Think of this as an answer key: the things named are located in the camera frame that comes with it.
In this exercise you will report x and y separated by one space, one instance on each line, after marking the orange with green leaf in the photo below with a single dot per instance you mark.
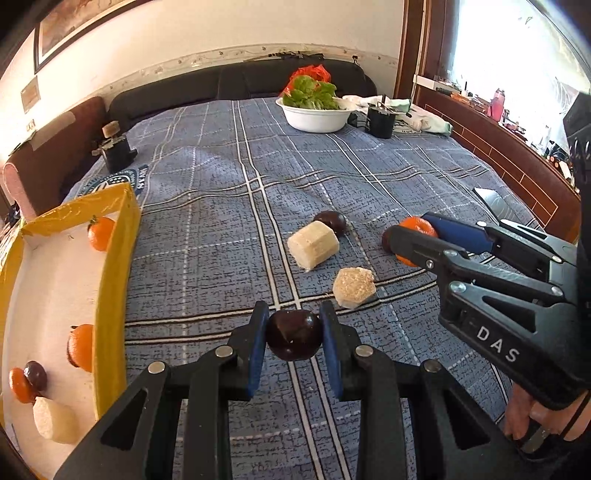
100 233

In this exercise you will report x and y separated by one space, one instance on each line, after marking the wooden window frame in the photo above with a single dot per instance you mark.
422 46

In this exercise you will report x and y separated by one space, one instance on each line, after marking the brown wooden window ledge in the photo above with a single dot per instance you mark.
508 152

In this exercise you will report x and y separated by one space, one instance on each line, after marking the black cylindrical canister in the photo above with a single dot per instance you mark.
381 122

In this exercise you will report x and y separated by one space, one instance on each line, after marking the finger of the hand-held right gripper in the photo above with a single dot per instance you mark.
415 244
457 230

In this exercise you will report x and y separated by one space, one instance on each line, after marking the small black object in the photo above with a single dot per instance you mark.
356 120

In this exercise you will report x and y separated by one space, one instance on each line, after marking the pale sugarcane chunk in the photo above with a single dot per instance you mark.
53 420
353 286
314 244

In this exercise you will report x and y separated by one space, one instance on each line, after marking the blue plaid blanket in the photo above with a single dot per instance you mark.
231 184

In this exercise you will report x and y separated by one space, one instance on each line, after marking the white crumpled cloth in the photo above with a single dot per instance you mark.
425 121

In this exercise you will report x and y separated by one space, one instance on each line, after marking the green lettuce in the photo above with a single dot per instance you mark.
309 92

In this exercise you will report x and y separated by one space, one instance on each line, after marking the red plastic bag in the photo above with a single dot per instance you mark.
311 71

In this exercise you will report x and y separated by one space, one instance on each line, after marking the yellow cardboard box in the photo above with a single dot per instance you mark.
115 277

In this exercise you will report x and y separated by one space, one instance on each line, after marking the red bottle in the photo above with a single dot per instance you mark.
497 106

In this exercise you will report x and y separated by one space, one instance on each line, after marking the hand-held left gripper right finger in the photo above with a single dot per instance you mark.
330 350

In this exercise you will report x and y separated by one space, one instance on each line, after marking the white flat box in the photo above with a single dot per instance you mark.
424 79

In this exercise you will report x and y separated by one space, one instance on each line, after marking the small wall plaque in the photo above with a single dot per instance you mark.
30 94

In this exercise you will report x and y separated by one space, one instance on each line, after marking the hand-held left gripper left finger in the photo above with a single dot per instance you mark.
256 350

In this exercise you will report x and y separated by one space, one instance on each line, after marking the framed wall picture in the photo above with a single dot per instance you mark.
69 27

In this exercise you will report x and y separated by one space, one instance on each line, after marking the black device with knob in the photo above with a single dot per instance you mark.
115 154

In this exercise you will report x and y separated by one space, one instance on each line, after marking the brown padded chair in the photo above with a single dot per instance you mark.
51 157

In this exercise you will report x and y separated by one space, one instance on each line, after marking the white bowl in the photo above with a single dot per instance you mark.
314 117

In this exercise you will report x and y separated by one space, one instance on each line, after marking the black padded headboard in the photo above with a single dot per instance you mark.
184 87

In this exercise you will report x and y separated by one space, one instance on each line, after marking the small orange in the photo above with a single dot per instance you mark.
415 225
19 387
84 346

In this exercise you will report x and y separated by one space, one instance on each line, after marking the person's right hand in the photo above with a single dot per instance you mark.
517 415

